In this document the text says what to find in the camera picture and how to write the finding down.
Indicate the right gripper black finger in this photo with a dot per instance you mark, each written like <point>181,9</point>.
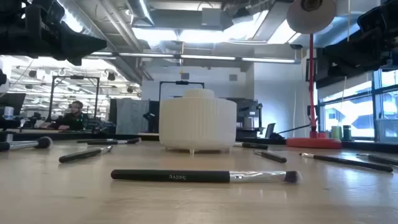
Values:
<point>357,51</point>

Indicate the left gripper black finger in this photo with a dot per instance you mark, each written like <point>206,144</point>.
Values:
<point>81,42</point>
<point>74,61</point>

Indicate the black slim pen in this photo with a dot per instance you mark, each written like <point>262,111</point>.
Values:
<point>90,140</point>

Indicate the black makeup brush silver ferrule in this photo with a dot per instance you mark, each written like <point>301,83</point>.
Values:
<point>79,154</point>
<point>272,156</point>
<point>112,142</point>
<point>253,145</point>
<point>381,159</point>

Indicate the fluffy round-head makeup brush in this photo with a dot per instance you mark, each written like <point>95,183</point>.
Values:
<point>25,144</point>

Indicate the long thin black makeup brush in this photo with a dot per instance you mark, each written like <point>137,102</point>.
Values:
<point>348,162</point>

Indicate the black makeup brush white lettering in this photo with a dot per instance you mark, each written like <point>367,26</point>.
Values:
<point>174,176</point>

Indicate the person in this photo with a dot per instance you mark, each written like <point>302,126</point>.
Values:
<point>73,119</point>

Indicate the red desk lamp white shade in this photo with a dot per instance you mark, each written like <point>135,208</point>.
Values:
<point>312,93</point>

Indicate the black computer monitor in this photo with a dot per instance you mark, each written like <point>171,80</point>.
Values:
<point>12,102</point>

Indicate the grey cloth panel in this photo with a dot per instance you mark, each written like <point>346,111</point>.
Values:
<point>132,116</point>

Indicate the dark cylindrical cup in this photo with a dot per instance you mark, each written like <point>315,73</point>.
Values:
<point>347,132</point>

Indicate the white cup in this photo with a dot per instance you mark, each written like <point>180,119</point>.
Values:
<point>8,112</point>

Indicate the green cup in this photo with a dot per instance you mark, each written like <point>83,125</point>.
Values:
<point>336,132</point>

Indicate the clear plastic bin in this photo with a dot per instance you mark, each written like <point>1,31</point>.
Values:
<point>388,130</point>

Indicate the dark office chair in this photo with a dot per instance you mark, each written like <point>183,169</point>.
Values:
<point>270,130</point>

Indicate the long ceiling light strip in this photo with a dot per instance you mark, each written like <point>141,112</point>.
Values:
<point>205,57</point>

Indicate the black machine workstation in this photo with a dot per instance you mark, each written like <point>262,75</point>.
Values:
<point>247,115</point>

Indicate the white ribbed round organizer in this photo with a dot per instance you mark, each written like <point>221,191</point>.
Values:
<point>197,121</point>

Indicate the tall black metal frame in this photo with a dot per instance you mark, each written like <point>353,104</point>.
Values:
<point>52,96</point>

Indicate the black frame with camera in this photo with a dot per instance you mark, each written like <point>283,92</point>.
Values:
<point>182,82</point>

